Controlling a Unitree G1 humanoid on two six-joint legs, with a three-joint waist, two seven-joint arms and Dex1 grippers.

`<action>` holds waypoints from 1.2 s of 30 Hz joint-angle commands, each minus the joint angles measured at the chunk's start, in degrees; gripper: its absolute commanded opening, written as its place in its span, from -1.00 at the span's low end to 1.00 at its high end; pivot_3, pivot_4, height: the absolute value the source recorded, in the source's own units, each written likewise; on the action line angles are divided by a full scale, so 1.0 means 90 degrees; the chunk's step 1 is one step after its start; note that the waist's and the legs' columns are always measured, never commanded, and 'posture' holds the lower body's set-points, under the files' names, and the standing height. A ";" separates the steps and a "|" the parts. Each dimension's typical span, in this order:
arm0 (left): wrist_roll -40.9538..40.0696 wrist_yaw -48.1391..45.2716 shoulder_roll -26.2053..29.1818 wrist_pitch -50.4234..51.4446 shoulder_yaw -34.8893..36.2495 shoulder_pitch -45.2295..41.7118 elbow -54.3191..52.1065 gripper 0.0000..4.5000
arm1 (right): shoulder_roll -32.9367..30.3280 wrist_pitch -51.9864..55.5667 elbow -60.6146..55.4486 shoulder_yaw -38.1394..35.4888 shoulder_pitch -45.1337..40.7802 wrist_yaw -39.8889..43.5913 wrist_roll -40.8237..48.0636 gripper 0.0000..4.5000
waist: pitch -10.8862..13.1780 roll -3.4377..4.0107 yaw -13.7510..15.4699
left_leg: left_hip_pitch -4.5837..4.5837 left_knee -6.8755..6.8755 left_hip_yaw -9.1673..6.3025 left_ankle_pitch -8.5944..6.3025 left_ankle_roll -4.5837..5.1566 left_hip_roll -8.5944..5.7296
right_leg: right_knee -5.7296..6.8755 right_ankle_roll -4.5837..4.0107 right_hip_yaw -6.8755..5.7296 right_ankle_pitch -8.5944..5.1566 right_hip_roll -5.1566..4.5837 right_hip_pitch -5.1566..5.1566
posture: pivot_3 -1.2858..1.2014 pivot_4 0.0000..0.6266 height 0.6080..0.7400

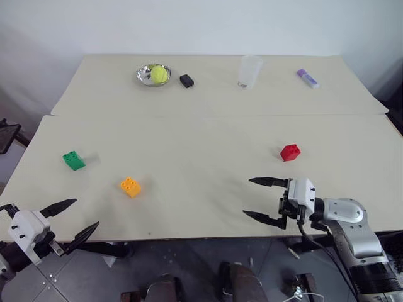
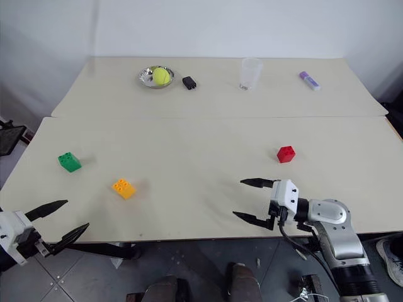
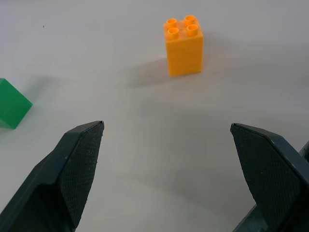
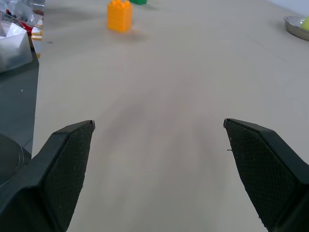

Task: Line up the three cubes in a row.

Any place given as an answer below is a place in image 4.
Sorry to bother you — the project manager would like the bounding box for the round metal bowl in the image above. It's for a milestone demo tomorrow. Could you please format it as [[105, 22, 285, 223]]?
[[283, 15, 309, 41]]

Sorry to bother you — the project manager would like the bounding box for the white plastic storage box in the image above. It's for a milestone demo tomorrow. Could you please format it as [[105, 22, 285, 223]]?
[[0, 23, 33, 73]]

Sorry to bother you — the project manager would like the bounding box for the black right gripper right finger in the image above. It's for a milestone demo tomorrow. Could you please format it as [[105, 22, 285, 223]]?
[[224, 118, 309, 232]]

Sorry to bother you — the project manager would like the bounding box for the clear plastic bag clutter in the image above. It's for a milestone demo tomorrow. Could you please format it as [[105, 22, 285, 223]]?
[[0, 0, 45, 32]]

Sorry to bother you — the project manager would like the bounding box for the small yellow-capped bottle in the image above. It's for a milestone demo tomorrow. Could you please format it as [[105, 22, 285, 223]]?
[[31, 19, 43, 42]]

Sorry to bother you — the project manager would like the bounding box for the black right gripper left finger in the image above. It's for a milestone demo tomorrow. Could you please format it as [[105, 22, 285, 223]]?
[[0, 120, 96, 232]]

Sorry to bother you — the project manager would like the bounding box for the yellow toy brick block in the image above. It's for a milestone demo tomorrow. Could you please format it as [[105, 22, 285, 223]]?
[[107, 0, 133, 32]]

